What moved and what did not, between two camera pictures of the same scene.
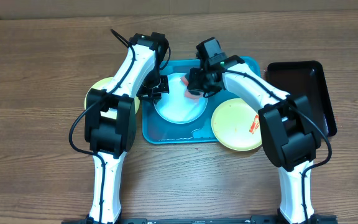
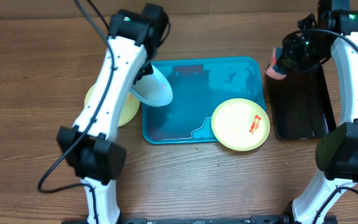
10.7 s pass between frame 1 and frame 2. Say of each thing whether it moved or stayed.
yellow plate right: stayed
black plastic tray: stayed
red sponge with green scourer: moved
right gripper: moved
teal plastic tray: stayed
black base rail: stayed
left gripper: moved
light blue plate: moved
